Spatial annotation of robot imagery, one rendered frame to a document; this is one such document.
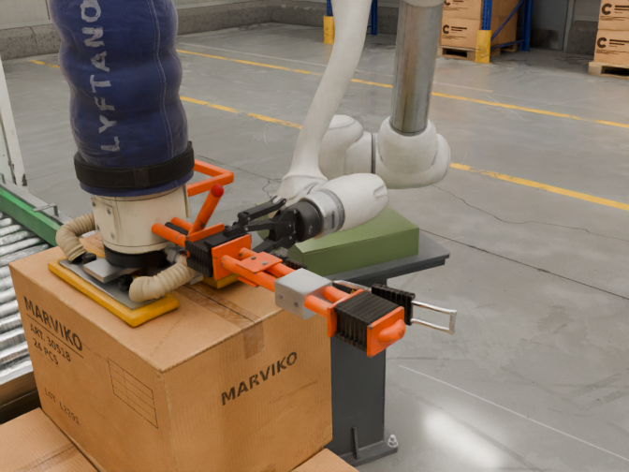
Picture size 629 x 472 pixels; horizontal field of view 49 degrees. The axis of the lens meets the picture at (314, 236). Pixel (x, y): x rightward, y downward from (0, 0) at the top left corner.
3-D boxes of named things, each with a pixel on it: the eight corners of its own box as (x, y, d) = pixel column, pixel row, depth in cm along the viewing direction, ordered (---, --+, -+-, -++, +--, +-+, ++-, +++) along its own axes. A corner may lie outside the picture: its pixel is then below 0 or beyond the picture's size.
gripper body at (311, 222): (320, 203, 129) (284, 217, 123) (321, 243, 133) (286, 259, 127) (293, 194, 134) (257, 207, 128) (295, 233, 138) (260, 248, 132)
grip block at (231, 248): (183, 267, 122) (181, 237, 120) (226, 249, 129) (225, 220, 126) (212, 282, 117) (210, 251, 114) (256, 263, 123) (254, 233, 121)
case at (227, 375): (41, 409, 167) (7, 262, 151) (177, 342, 193) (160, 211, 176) (187, 548, 128) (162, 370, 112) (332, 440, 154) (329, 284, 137)
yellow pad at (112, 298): (48, 270, 145) (43, 248, 143) (91, 255, 151) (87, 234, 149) (133, 328, 123) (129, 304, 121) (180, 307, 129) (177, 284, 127)
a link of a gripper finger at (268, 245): (278, 227, 131) (279, 232, 132) (234, 258, 125) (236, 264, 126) (291, 232, 129) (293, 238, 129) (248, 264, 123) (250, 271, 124)
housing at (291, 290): (272, 305, 109) (271, 281, 107) (303, 290, 113) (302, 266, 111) (303, 321, 104) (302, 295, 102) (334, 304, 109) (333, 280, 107)
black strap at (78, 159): (55, 171, 134) (51, 152, 132) (156, 145, 149) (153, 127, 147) (114, 199, 119) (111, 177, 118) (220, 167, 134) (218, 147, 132)
